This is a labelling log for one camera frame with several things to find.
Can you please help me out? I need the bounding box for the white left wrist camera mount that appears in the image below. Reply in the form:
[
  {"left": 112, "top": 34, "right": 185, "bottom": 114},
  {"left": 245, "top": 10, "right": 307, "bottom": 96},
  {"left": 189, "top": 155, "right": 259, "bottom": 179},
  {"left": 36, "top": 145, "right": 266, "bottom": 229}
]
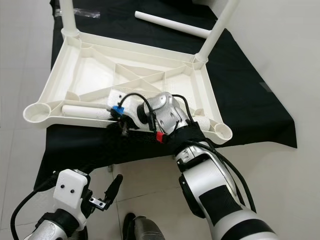
[{"left": 54, "top": 169, "right": 92, "bottom": 221}]

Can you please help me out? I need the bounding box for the black tablecloth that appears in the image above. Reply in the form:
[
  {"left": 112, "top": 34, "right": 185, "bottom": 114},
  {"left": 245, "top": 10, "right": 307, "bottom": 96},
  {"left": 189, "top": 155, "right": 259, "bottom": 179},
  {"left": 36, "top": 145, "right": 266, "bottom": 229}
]
[{"left": 34, "top": 0, "right": 297, "bottom": 191}]

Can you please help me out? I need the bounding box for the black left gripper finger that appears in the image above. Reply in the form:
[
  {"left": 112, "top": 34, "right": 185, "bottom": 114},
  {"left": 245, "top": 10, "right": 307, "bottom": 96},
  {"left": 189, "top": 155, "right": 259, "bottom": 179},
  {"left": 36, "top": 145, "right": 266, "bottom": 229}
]
[{"left": 105, "top": 174, "right": 124, "bottom": 203}]

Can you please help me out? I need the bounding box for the white plastic table top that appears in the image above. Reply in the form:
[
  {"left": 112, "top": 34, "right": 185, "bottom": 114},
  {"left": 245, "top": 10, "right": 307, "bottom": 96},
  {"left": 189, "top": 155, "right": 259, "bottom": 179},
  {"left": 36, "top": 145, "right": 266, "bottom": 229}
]
[{"left": 23, "top": 29, "right": 233, "bottom": 146}]

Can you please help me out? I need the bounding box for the grey robot left foot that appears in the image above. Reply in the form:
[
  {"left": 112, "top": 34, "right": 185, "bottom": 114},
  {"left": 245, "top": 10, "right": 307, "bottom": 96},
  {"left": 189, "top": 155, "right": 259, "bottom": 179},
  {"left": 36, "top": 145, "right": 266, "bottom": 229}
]
[{"left": 124, "top": 212, "right": 168, "bottom": 240}]

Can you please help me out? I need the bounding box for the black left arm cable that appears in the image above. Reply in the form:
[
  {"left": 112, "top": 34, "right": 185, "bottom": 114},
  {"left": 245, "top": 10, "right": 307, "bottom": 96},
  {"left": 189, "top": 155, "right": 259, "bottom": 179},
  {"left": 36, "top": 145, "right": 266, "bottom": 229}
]
[{"left": 11, "top": 175, "right": 58, "bottom": 236}]

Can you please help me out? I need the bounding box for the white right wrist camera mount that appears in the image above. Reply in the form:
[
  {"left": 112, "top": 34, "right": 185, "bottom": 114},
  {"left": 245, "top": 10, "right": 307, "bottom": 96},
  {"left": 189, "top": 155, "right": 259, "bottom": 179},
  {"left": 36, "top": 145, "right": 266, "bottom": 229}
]
[{"left": 107, "top": 89, "right": 143, "bottom": 128}]

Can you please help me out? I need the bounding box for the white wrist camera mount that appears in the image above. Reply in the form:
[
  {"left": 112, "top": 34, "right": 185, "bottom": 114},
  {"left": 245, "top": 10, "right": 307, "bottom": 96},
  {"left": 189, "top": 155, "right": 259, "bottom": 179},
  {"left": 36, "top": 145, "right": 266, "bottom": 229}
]
[
  {"left": 54, "top": 169, "right": 92, "bottom": 221},
  {"left": 107, "top": 89, "right": 143, "bottom": 128}
]

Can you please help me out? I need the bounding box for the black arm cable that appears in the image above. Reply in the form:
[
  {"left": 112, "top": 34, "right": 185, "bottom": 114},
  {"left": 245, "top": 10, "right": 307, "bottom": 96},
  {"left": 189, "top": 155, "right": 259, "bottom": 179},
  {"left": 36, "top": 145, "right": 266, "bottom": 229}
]
[
  {"left": 11, "top": 175, "right": 58, "bottom": 236},
  {"left": 120, "top": 92, "right": 156, "bottom": 132}
]

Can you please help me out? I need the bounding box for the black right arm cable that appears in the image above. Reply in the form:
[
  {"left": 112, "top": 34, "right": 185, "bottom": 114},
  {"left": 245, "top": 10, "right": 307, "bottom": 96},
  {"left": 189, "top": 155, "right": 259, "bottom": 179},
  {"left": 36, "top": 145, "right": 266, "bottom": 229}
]
[{"left": 120, "top": 92, "right": 156, "bottom": 132}]

